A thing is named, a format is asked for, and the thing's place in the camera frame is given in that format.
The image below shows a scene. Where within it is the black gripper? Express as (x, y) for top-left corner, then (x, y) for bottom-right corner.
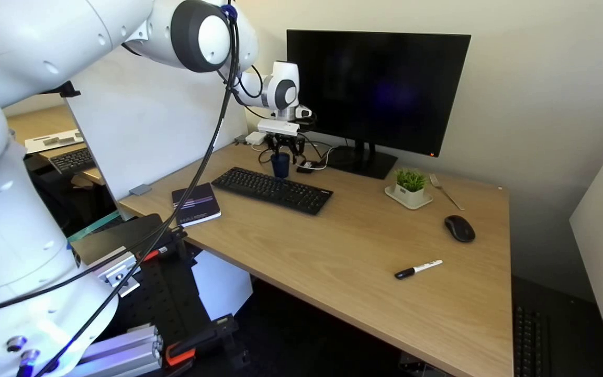
(264, 131), (309, 168)

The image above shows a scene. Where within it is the blue plastic cup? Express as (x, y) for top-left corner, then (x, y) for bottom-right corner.
(269, 151), (292, 180)

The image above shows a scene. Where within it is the white power strip box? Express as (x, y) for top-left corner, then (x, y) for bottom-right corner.
(243, 128), (268, 147)

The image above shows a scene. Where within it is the black computer keyboard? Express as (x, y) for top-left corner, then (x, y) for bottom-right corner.
(211, 165), (335, 215)

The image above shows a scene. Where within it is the dark purple notebook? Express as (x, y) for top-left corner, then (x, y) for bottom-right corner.
(170, 182), (223, 231)

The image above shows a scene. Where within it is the black computer monitor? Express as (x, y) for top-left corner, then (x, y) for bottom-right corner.
(285, 28), (473, 180)

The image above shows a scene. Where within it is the small green potted plant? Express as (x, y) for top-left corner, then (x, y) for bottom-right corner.
(391, 165), (429, 206)

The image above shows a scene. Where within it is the white square tray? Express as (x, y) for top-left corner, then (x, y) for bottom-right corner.
(382, 182), (436, 211)

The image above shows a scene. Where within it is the white sheet panel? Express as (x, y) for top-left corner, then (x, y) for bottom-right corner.
(191, 247), (256, 325)

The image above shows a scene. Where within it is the flat grey device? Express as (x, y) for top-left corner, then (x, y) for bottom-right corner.
(128, 182), (155, 198)

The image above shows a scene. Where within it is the black orange clamp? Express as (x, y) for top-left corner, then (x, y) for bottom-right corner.
(136, 228), (189, 265)
(162, 315), (243, 369)

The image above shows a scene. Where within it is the black and white marker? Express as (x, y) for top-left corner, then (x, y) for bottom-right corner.
(393, 258), (446, 280)

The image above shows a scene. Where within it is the black perforated plate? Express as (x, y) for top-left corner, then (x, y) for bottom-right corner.
(68, 211), (251, 377)

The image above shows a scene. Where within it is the black computer mouse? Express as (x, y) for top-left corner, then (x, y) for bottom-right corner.
(441, 213), (476, 246)

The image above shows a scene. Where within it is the aluminium profile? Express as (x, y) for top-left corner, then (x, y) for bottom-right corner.
(68, 321), (167, 377)
(94, 249), (142, 300)

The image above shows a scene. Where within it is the black ribbed panel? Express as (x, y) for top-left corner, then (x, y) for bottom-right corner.
(511, 302), (552, 377)

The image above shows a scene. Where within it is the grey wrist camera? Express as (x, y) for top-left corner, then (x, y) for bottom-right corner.
(256, 117), (304, 139)

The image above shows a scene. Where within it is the black looped cable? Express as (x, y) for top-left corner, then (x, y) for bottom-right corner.
(256, 137), (331, 176)

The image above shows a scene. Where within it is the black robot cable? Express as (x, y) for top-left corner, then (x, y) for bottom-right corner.
(30, 228), (177, 377)
(0, 2), (243, 322)

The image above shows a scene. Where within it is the thin grey cable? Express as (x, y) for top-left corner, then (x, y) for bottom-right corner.
(427, 171), (464, 213)

